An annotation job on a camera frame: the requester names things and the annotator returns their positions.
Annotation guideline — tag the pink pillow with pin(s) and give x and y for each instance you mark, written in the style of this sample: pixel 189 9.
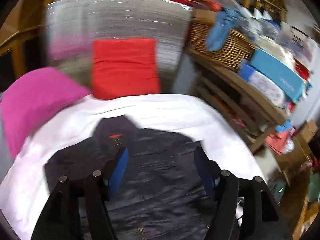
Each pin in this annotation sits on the pink pillow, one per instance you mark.
pixel 37 100

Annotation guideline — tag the black jacket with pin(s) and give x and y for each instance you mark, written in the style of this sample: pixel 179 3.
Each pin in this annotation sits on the black jacket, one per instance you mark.
pixel 160 180

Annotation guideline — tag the red packet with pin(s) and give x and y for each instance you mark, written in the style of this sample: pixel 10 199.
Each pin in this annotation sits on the red packet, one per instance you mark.
pixel 301 68

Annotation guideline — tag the white blanket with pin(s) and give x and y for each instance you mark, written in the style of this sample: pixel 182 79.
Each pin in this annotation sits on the white blanket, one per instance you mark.
pixel 175 110

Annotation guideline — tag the wicker basket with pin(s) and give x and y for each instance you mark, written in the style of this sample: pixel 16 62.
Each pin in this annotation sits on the wicker basket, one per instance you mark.
pixel 232 51

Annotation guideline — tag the folded blue cloths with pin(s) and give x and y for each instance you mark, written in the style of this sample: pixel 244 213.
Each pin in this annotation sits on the folded blue cloths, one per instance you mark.
pixel 283 126

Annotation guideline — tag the beige cloth bundle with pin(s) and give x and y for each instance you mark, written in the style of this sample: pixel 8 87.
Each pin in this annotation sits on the beige cloth bundle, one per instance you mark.
pixel 275 51

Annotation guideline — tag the white patterned tissue pack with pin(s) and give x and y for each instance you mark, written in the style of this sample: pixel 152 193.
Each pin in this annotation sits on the white patterned tissue pack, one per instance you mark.
pixel 262 85

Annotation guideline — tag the stack of coral cloths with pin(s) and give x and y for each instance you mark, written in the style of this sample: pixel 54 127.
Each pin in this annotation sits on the stack of coral cloths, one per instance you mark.
pixel 277 141

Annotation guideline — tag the brown cardboard box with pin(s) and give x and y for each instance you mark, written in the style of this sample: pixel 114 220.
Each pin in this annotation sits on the brown cardboard box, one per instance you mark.
pixel 307 130

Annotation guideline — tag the red pillow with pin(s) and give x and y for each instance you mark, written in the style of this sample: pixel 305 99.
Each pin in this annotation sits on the red pillow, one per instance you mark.
pixel 125 67

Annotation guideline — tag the silver bubble-wrapped panel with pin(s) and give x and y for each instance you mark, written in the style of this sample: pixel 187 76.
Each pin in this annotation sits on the silver bubble-wrapped panel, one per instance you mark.
pixel 112 17

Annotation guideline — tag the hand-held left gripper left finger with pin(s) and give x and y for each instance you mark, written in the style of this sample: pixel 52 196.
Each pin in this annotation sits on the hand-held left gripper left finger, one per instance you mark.
pixel 118 172

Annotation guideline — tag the blue cloth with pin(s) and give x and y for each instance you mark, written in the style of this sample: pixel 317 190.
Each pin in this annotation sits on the blue cloth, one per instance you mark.
pixel 217 32

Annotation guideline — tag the wooden table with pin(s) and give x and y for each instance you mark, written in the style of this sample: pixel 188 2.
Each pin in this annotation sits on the wooden table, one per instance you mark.
pixel 225 76

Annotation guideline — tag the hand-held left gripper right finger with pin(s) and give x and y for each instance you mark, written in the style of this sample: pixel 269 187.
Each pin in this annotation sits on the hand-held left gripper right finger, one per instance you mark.
pixel 203 170

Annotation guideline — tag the teal cardboard box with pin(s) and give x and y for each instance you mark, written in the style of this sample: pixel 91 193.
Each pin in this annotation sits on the teal cardboard box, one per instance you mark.
pixel 275 72

